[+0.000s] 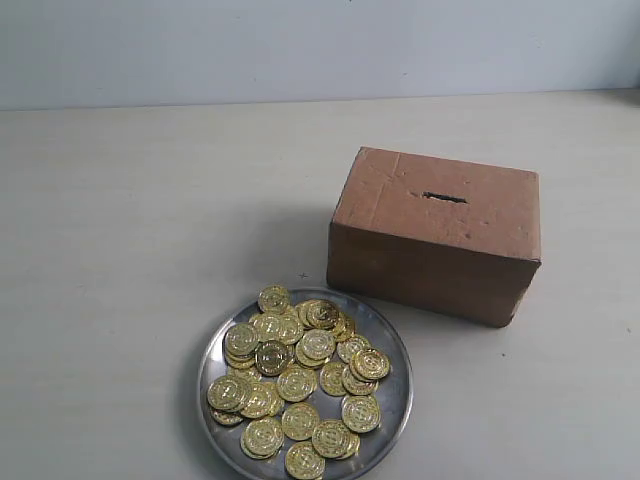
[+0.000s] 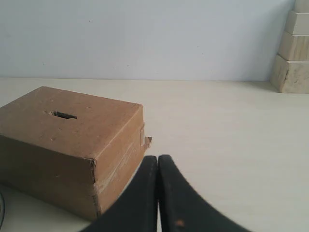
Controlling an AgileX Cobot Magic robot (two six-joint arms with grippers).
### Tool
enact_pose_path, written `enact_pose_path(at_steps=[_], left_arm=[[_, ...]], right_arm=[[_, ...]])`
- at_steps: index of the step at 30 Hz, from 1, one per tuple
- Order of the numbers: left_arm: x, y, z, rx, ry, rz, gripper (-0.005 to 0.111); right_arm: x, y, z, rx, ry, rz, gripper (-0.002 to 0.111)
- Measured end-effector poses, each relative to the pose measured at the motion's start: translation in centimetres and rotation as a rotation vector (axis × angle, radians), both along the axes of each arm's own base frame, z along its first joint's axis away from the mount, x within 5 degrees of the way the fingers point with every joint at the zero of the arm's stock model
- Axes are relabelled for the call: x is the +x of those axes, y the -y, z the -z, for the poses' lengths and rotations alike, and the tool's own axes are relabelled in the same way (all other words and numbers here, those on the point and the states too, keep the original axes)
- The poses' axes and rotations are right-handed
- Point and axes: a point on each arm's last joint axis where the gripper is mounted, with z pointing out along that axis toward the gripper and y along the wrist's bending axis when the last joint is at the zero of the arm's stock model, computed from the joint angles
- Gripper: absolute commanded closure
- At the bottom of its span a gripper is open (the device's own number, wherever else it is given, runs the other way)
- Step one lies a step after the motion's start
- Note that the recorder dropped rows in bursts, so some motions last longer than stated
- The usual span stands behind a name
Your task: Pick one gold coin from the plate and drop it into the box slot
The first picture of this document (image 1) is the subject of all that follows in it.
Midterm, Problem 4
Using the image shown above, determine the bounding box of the brown cardboard slotted box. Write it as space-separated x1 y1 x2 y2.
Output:
326 146 542 328

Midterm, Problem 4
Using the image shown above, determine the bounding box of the gold coin stack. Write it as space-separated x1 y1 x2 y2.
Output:
305 299 340 330
350 348 391 381

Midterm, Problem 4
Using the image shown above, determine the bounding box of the gold coin plate top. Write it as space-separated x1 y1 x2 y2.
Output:
257 285 291 314

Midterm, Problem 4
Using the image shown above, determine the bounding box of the dark gold coin centre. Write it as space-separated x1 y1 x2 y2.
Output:
255 340 294 377

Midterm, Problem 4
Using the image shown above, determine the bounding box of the gold coin bottom edge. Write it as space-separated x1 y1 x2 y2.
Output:
285 441 325 480

